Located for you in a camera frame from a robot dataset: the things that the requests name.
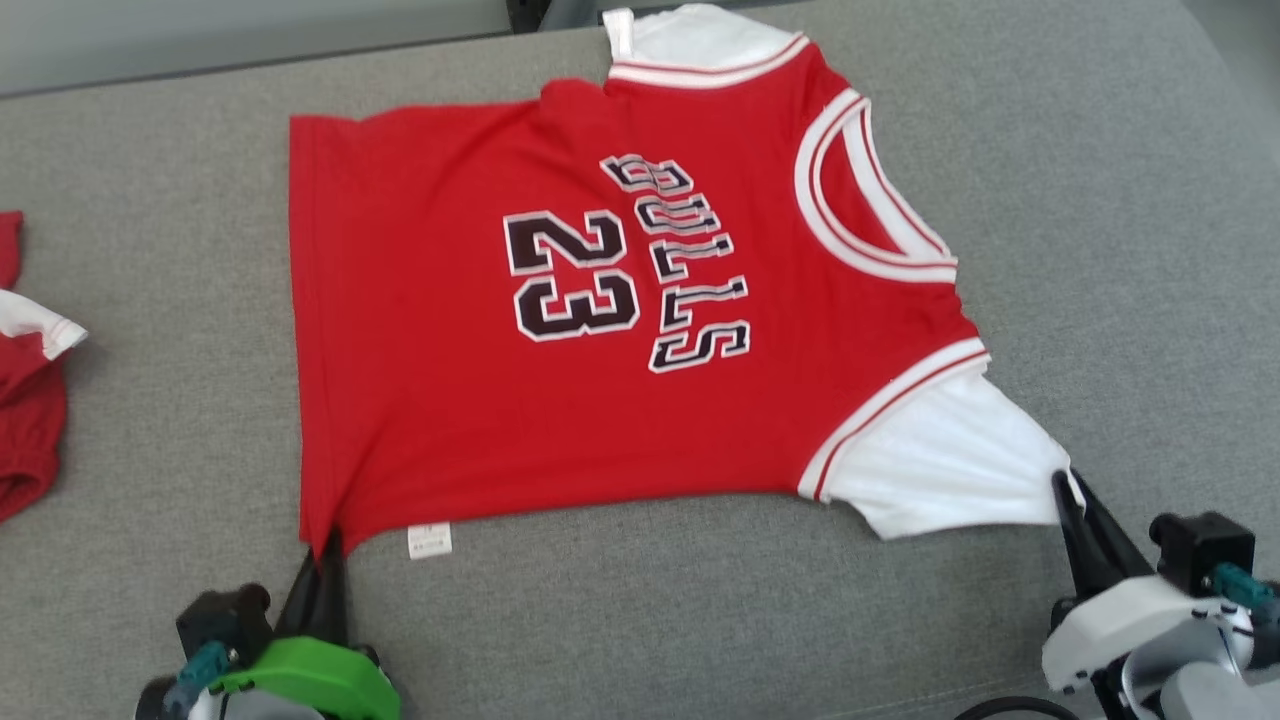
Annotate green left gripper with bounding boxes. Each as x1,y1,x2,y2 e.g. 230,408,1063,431
205,526,403,720

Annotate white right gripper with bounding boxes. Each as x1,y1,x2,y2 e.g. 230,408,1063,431
1041,467,1257,696

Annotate red Bulls 23 jersey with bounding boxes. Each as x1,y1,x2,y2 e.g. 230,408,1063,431
288,3,1086,561

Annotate red shorts with white stripes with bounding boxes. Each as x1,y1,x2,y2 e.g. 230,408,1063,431
0,210,89,524

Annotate left arm cable, teal plug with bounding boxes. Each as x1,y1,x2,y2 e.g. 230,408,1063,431
175,640,233,706

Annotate arm cable, teal plug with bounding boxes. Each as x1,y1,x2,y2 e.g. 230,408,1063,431
175,640,233,706
1208,562,1280,626

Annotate right arm cable, teal plug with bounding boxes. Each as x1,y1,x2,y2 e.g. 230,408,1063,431
1208,562,1280,626

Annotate thin black cable loop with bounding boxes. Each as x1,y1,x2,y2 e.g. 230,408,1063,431
950,695,1081,720

